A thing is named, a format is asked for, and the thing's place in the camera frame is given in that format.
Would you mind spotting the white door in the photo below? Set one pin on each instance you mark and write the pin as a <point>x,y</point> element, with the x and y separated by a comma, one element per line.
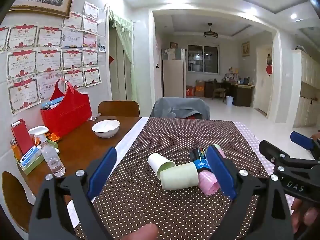
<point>262,80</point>

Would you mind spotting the window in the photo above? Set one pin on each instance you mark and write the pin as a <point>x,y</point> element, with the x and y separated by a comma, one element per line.
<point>203,58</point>

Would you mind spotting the green door curtain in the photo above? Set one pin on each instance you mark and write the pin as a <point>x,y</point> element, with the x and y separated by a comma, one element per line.
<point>125,50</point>

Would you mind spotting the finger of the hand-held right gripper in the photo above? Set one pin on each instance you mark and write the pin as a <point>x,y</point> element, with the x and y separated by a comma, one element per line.
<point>301,140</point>
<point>271,151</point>

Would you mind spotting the person's left hand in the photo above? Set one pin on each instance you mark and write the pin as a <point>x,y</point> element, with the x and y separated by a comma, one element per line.
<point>140,232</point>

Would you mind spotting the wall of award certificates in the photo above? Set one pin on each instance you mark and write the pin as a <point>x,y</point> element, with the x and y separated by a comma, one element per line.
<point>50,62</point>

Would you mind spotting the clear spray bottle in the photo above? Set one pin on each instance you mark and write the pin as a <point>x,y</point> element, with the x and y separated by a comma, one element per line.
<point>51,155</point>

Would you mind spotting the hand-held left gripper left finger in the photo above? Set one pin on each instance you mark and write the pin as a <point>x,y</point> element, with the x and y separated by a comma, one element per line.
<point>102,172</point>

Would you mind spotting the white cabinet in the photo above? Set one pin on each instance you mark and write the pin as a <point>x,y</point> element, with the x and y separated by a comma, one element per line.
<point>307,87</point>

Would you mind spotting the dark wooden desk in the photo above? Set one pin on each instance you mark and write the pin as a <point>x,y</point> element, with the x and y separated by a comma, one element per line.
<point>240,92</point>

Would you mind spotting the white waste bin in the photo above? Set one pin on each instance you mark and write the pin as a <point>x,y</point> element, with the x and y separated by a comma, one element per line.
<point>229,100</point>

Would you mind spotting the pink plastic bag roll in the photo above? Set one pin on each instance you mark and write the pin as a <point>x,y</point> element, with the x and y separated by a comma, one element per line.
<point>208,183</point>

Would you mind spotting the green tray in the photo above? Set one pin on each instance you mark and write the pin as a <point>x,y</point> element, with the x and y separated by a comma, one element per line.
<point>37,160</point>

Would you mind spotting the person's right hand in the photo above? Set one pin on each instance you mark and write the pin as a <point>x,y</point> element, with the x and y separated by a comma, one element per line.
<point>301,215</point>

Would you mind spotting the grey jacket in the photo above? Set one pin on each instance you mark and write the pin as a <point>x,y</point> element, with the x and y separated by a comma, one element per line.
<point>180,108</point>

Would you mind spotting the red box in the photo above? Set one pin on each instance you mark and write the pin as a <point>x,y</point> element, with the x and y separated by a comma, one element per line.
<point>21,135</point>

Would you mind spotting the red hanging ornament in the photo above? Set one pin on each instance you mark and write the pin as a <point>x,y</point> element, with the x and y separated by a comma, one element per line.
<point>269,66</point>

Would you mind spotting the ceiling fan lamp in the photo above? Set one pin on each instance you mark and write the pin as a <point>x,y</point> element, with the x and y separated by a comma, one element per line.
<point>210,33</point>

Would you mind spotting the small framed wall picture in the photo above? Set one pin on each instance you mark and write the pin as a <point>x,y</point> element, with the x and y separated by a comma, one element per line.
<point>245,48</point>

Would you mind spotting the red tote bag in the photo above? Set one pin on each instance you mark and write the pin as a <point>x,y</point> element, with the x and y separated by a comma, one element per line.
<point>66,115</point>

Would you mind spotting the orange snack packet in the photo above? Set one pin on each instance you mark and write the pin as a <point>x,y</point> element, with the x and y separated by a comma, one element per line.
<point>52,137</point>

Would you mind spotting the dark dining chair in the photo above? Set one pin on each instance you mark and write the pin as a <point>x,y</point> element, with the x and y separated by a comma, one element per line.
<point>218,90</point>

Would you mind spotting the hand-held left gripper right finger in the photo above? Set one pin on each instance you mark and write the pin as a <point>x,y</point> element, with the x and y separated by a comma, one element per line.
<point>221,172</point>

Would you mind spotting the brown polka-dot table mat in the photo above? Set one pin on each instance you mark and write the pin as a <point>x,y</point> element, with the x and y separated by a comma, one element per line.
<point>175,135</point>

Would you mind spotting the light green cup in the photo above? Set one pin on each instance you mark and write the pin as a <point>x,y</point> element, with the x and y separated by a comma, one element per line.
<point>178,176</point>

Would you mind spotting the white bowl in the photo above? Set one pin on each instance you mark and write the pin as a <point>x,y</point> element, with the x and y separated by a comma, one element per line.
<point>105,127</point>

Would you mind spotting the cardboard box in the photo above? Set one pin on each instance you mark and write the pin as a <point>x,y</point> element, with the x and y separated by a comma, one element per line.
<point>199,90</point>

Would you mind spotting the pink checked tablecloth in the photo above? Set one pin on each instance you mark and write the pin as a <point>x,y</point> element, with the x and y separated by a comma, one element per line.
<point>250,135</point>

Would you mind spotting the blue tissue pack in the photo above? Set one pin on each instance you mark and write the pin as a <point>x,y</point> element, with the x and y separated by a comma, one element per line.
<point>30,155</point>

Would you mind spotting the wooden chair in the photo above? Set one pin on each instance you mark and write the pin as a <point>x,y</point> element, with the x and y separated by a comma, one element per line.
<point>16,200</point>
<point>118,108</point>

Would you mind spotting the white paper cup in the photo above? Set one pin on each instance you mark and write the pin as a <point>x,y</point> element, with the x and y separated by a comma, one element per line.
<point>158,163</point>

